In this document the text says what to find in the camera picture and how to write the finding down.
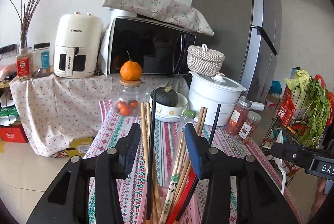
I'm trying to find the white plastic spoon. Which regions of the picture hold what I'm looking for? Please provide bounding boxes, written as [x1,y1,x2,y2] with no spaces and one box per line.
[274,130,286,195]

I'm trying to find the pink plastic utensil basket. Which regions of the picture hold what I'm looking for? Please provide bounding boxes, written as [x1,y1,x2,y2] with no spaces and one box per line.
[156,184,203,224]

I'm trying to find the red plastic spoon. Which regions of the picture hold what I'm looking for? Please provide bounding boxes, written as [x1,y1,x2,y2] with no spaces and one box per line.
[166,168,198,224]

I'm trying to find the printed bamboo chopstick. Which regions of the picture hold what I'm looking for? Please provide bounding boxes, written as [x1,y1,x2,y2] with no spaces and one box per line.
[158,129,186,224]

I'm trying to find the brown wooden chopstick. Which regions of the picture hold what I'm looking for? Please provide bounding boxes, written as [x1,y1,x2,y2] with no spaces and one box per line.
[171,107,208,212]
[169,106,205,214]

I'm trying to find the person's right hand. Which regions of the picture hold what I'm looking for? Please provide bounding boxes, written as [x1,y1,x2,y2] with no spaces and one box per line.
[309,178,327,220]

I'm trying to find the green leafy vegetables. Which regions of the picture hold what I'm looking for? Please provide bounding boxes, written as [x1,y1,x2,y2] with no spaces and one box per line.
[282,68,333,148]

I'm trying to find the yellow cardboard box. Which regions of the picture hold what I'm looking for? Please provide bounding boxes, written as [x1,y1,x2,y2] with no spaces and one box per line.
[53,137,94,158]

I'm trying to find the red plastic bag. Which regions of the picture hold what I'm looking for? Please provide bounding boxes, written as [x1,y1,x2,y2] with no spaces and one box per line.
[276,70,333,127]

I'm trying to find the jar of dried slices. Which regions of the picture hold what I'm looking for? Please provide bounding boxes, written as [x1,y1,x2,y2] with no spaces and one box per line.
[238,111,262,144]

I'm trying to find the jar of red dried fruit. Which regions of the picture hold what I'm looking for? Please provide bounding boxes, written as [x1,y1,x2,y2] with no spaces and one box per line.
[226,96,251,135]

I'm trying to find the red cardboard box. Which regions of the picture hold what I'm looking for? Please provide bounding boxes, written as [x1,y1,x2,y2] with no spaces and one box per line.
[0,125,28,143]

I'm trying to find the striped patterned tablecloth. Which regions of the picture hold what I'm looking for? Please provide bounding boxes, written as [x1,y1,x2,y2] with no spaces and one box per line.
[82,98,304,224]

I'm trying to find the floral white cloth cover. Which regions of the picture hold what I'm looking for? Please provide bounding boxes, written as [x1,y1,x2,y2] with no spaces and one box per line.
[9,73,189,158]

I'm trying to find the glass jar with tomatoes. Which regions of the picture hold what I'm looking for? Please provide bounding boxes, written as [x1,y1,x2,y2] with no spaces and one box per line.
[112,77,149,117]

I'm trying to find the white electric cooking pot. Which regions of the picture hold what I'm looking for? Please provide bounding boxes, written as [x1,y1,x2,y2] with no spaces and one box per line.
[187,71,266,127]

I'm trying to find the white floral ceramic bowl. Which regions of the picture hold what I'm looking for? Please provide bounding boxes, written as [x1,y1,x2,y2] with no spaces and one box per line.
[155,93,196,122]

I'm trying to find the dark green pumpkin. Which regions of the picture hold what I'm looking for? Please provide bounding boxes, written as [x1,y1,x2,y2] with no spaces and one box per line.
[156,86,178,107]

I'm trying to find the orange tangerine on jar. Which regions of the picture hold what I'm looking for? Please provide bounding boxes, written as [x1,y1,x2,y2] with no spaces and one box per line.
[120,53,143,81]

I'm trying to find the red label glass jar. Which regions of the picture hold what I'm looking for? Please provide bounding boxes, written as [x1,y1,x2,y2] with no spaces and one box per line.
[16,47,32,81]

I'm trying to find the blue label clear container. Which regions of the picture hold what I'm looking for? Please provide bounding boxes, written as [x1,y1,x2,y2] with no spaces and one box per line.
[32,43,50,78]

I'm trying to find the white air fryer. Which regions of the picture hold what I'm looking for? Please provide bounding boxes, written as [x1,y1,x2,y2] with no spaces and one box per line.
[53,12,103,78]

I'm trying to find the black microwave oven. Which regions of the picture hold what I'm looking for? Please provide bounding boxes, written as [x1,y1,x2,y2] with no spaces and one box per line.
[107,16,196,75]

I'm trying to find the grey refrigerator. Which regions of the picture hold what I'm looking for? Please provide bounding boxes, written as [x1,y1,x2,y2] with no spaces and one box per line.
[191,0,282,102]

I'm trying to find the vase with dry branches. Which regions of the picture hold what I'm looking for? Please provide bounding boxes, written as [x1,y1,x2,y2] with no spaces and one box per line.
[9,0,41,49]

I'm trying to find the floral microwave dust cover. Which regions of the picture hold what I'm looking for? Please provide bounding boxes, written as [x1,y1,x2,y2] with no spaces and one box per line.
[102,0,214,36]

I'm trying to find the black wire rack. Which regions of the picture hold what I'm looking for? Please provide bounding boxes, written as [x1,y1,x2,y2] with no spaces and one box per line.
[260,95,324,175]

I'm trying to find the woven rope lidded basket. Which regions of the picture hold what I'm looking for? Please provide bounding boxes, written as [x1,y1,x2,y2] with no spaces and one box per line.
[187,44,225,77]

